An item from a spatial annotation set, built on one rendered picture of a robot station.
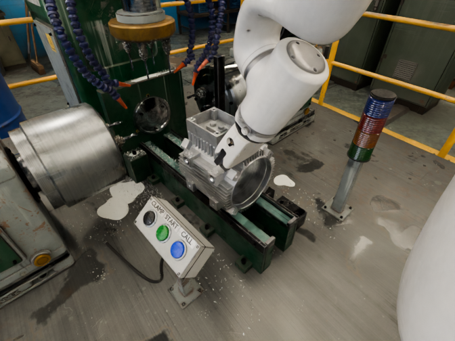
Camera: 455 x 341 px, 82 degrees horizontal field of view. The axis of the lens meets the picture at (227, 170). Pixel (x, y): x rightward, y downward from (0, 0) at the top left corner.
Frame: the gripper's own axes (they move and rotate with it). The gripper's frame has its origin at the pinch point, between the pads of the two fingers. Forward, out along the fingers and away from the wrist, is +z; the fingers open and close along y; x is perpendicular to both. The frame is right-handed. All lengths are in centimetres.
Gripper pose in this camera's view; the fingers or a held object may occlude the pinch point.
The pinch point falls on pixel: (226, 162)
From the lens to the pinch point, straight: 62.0
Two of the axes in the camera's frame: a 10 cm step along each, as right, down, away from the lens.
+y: 7.3, -4.4, 5.2
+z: -3.4, 4.2, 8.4
